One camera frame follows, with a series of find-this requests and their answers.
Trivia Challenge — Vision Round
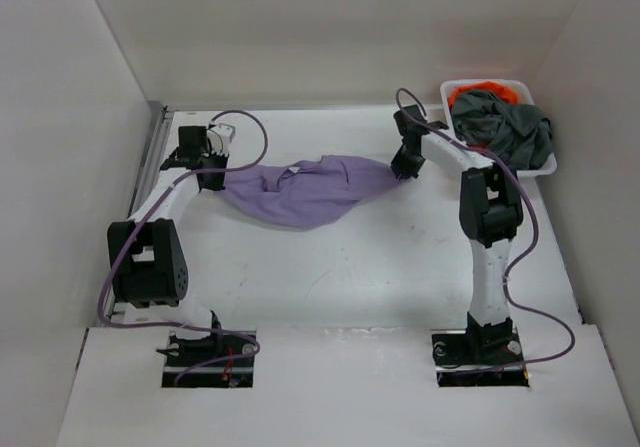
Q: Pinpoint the purple t-shirt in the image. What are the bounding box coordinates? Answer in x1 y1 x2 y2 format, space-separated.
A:
220 155 402 230

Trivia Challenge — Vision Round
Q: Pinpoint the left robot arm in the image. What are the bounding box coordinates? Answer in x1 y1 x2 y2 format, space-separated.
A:
107 124 235 366

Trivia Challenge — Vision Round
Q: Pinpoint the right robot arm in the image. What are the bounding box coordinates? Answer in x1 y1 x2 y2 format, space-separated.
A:
391 105 523 369

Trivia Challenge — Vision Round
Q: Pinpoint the grey t-shirt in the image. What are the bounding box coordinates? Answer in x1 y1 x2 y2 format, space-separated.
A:
450 90 553 170

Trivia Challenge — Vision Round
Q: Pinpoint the orange t-shirt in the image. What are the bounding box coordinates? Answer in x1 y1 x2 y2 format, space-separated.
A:
447 81 519 108

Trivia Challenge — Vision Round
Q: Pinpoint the white plastic laundry basket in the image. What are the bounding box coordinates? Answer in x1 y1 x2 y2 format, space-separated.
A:
440 79 557 177

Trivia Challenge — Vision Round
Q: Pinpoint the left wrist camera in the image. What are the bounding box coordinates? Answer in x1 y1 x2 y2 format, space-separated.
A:
207 123 236 157

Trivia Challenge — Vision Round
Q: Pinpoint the aluminium rail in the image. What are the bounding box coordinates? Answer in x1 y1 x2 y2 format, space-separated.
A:
96 100 168 327

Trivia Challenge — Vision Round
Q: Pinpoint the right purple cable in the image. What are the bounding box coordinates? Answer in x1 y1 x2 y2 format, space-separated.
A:
394 87 576 368

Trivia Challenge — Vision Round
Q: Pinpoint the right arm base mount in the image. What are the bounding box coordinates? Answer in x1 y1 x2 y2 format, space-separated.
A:
431 330 529 388

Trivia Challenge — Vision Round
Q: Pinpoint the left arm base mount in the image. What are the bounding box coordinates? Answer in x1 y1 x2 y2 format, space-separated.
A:
156 331 257 389

